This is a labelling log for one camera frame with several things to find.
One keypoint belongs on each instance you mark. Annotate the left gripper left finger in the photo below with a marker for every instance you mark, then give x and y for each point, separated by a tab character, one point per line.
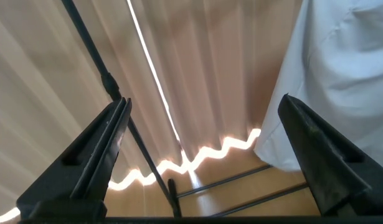
54	186

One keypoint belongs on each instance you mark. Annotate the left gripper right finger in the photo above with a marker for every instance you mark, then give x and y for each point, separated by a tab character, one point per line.
334	180

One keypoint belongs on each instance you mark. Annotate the pale grey shorts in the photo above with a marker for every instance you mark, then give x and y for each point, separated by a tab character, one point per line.
340	77

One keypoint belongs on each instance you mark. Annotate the black clothes rack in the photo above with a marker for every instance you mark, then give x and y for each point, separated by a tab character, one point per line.
108	84

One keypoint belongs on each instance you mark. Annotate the beige curtain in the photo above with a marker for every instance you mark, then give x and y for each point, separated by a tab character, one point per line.
210	62

